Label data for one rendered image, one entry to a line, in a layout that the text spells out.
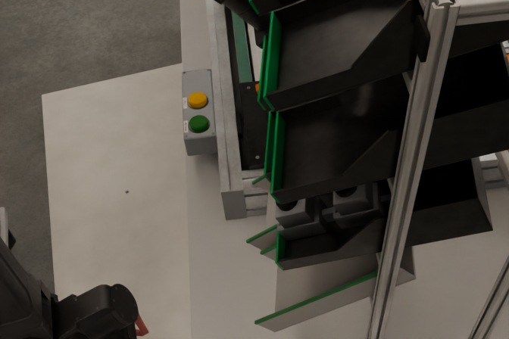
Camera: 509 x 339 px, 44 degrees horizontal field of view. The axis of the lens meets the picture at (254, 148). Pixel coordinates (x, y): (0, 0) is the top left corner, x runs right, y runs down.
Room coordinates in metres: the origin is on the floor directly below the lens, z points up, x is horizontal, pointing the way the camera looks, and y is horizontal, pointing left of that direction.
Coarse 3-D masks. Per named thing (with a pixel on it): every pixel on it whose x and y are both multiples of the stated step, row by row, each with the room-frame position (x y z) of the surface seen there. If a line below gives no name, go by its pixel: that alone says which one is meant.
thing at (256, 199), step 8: (504, 48) 1.06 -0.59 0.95; (480, 160) 0.75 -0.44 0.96; (488, 160) 0.75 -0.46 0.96; (496, 160) 0.75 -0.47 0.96; (488, 168) 0.75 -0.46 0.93; (496, 168) 0.75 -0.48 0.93; (248, 176) 0.77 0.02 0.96; (256, 176) 0.76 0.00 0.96; (488, 176) 0.75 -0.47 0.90; (496, 176) 0.75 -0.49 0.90; (248, 184) 0.75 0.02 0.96; (488, 184) 0.75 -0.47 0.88; (496, 184) 0.75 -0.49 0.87; (504, 184) 0.75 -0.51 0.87; (248, 192) 0.74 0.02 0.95; (256, 192) 0.74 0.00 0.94; (264, 192) 0.74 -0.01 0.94; (248, 200) 0.74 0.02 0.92; (256, 200) 0.74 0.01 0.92; (264, 200) 0.74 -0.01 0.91; (248, 208) 0.74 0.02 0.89; (256, 208) 0.74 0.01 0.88; (264, 208) 0.74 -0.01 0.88
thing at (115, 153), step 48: (48, 96) 1.15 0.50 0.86; (96, 96) 1.14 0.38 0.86; (144, 96) 1.12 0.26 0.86; (48, 144) 1.00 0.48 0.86; (96, 144) 0.98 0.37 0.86; (144, 144) 0.97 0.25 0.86; (48, 192) 0.85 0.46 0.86; (96, 192) 0.84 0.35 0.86; (144, 192) 0.83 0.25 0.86; (96, 240) 0.72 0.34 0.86; (144, 240) 0.71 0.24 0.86; (144, 288) 0.60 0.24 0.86; (144, 336) 0.50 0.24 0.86
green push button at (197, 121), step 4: (196, 116) 0.93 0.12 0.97; (200, 116) 0.93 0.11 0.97; (204, 116) 0.93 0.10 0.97; (192, 120) 0.92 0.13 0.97; (196, 120) 0.92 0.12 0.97; (200, 120) 0.92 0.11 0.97; (204, 120) 0.92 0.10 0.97; (192, 124) 0.91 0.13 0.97; (196, 124) 0.91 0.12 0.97; (200, 124) 0.91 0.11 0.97; (204, 124) 0.91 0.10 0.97; (192, 128) 0.90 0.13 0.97; (196, 128) 0.90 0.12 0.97; (200, 128) 0.90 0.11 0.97; (204, 128) 0.90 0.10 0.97
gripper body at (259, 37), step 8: (248, 8) 0.87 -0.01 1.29; (240, 16) 0.88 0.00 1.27; (248, 16) 0.87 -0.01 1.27; (256, 16) 0.87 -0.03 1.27; (264, 16) 0.88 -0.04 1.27; (256, 24) 0.88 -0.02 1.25; (264, 24) 0.87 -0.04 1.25; (256, 32) 0.89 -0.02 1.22; (264, 32) 0.87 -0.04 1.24; (256, 40) 0.87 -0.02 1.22
